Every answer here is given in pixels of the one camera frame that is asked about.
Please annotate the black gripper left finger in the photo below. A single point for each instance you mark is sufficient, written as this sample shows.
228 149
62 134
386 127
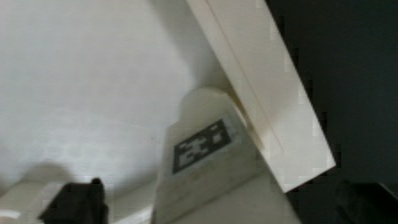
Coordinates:
76 206

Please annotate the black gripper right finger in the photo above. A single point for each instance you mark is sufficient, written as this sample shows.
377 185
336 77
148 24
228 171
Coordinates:
366 206

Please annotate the white leg with tag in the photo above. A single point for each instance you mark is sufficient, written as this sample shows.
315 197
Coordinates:
215 188

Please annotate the white square tabletop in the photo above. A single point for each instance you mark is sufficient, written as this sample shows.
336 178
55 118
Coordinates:
103 59

